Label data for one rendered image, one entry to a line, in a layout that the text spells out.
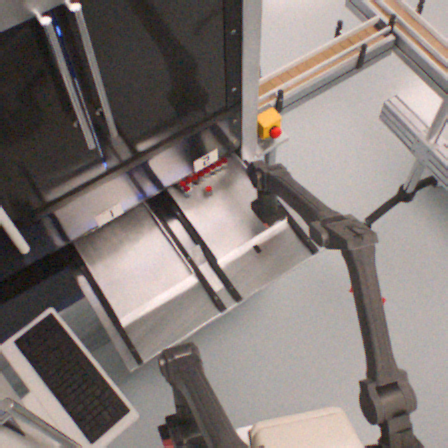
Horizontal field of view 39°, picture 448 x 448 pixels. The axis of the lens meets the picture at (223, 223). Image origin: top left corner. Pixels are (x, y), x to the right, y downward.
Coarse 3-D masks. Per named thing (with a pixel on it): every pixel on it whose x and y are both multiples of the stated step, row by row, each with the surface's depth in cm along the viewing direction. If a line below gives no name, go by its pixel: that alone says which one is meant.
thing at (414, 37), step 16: (352, 0) 242; (368, 0) 237; (384, 0) 237; (400, 0) 232; (368, 16) 238; (384, 16) 233; (400, 16) 233; (416, 16) 229; (400, 32) 230; (416, 32) 224; (432, 32) 226; (400, 48) 232; (416, 48) 226; (432, 48) 221; (416, 64) 229; (432, 64) 222; (432, 80) 225
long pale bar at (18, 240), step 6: (0, 210) 145; (0, 216) 146; (6, 216) 148; (0, 222) 149; (6, 222) 149; (6, 228) 151; (12, 228) 153; (12, 234) 154; (18, 234) 157; (12, 240) 157; (18, 240) 158; (18, 246) 160; (24, 246) 161; (24, 252) 163
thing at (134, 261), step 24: (120, 216) 203; (144, 216) 203; (96, 240) 199; (120, 240) 199; (144, 240) 199; (168, 240) 198; (96, 264) 195; (120, 264) 195; (144, 264) 195; (168, 264) 195; (120, 288) 191; (144, 288) 191; (168, 288) 187; (120, 312) 188
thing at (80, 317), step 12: (84, 300) 222; (60, 312) 218; (72, 312) 224; (84, 312) 230; (72, 324) 232; (84, 324) 238; (96, 324) 244; (84, 336) 246; (96, 336) 253; (108, 336) 260; (96, 348) 263; (0, 360) 221; (12, 372) 234; (12, 384) 242; (24, 384) 249
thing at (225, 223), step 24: (240, 168) 210; (168, 192) 204; (192, 192) 206; (216, 192) 206; (240, 192) 206; (192, 216) 202; (216, 216) 202; (240, 216) 202; (216, 240) 198; (240, 240) 198
